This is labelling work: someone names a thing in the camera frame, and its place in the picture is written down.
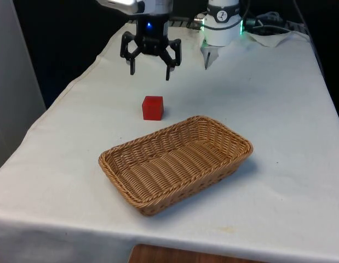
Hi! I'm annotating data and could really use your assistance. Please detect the grey cabinet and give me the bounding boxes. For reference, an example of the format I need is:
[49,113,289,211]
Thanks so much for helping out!
[0,0,47,174]

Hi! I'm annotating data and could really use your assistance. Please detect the black cable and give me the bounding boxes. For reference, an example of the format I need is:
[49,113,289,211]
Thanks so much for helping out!
[245,10,293,35]

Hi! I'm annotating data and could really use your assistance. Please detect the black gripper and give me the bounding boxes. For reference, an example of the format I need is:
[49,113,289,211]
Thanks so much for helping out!
[119,13,182,81]

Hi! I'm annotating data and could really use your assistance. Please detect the grey cable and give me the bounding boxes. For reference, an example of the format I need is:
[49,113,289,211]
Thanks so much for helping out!
[292,0,314,38]

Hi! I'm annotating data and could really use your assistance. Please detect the red cube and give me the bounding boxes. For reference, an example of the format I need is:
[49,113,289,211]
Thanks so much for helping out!
[141,95,165,121]

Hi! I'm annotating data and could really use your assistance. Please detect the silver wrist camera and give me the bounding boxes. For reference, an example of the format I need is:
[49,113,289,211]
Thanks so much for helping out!
[96,0,146,14]

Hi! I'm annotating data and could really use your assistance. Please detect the brown wicker basket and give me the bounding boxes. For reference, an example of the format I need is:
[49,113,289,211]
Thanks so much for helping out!
[97,115,254,218]

